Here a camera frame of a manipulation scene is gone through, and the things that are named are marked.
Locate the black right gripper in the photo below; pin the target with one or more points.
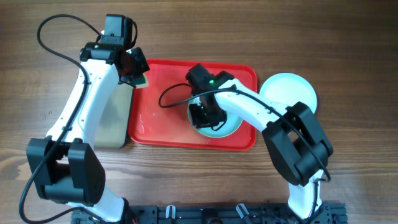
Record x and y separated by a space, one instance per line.
203 122

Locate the green yellow sponge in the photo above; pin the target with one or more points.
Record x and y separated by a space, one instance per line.
141 81

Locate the red plastic tray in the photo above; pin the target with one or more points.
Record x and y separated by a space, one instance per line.
151 124

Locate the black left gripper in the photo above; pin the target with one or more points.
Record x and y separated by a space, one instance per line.
144 66

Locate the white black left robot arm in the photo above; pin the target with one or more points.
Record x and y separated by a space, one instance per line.
64 166

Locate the pale green plate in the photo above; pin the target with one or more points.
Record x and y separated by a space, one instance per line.
233 123

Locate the black water tray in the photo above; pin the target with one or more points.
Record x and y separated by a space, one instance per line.
112 129

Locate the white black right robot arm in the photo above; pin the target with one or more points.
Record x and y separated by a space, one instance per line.
297 145

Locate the white round plate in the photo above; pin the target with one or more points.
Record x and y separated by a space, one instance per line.
288 89

